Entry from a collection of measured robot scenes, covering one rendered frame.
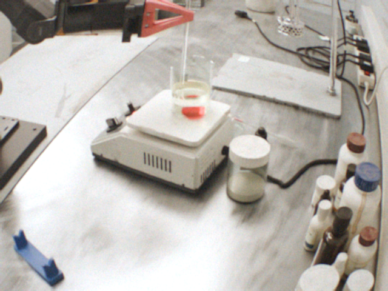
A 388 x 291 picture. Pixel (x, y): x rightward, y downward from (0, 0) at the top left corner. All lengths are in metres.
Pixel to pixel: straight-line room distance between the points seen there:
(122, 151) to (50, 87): 0.40
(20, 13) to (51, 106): 0.38
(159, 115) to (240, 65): 0.41
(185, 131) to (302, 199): 0.21
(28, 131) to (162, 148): 0.31
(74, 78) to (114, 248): 0.57
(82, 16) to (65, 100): 0.38
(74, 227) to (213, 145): 0.25
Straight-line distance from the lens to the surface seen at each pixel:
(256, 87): 1.03
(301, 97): 1.02
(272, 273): 0.63
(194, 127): 0.73
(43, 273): 0.62
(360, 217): 0.62
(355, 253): 0.58
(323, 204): 0.62
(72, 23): 0.70
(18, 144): 0.87
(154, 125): 0.73
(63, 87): 1.10
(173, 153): 0.72
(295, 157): 0.84
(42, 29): 0.70
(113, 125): 0.80
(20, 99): 1.10
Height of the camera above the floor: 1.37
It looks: 33 degrees down
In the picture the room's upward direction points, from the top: 1 degrees clockwise
